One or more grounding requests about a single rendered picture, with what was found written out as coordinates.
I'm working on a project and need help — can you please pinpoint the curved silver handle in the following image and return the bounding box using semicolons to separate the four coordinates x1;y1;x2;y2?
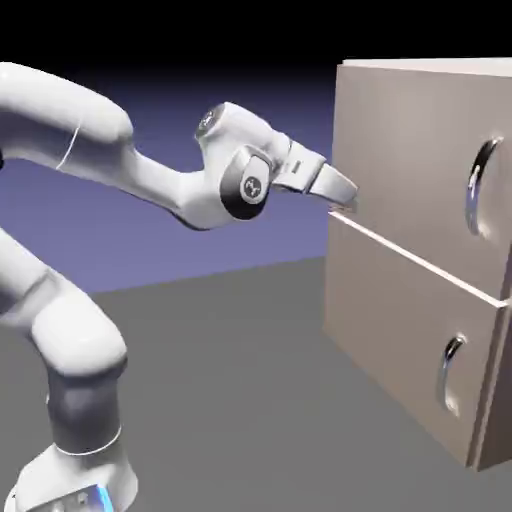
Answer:
464;136;504;237
436;335;466;414

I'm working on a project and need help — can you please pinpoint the beige wooden cabinet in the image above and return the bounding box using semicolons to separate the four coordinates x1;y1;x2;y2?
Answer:
322;57;512;472

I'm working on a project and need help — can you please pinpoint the beige cabinet door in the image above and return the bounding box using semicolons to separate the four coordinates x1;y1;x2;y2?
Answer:
322;213;504;468
329;63;512;301

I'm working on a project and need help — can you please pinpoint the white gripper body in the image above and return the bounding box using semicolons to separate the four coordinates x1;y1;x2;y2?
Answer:
309;162;359;209

